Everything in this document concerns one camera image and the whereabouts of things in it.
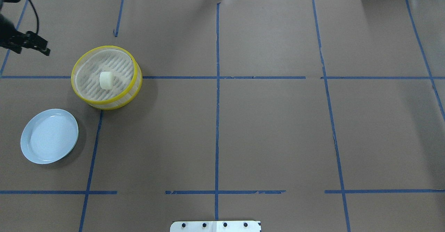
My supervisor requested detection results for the white steamed bun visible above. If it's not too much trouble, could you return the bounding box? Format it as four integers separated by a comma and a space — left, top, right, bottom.
99, 72, 114, 91

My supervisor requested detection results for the yellow rimmed steamer basket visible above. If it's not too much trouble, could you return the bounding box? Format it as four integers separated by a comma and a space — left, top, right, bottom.
71, 45, 143, 110

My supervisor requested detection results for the white bracket with bolts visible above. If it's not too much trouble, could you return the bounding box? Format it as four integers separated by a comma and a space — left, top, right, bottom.
170, 221, 262, 232

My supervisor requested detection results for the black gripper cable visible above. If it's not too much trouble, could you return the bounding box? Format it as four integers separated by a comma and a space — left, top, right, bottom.
14, 0, 40, 34

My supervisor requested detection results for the brown paper table cover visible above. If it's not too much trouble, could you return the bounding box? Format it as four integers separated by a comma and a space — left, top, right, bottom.
1, 0, 444, 232

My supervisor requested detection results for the light blue plate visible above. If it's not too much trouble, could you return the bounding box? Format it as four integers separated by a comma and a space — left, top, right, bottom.
20, 109, 79, 164

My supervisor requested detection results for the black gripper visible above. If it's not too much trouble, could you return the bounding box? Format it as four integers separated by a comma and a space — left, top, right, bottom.
0, 14, 50, 56

